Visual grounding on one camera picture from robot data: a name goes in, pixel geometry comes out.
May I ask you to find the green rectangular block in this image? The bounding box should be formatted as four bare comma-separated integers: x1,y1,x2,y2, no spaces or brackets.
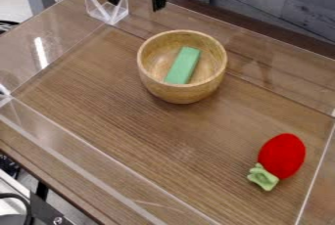
163,47,200,84

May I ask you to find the brown wooden bowl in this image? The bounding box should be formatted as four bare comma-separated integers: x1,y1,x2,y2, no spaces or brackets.
138,29,228,104

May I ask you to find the red plush strawberry toy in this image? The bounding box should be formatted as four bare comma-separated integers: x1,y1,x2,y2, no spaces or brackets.
248,133,307,192

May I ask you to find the black table leg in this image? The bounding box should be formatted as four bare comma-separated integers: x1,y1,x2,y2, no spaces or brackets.
35,182,48,201

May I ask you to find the clear acrylic corner bracket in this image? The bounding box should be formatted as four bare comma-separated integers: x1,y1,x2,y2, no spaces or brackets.
84,0,130,25

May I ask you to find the black cable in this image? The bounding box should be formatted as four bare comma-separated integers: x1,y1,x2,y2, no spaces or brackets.
0,192,33,225

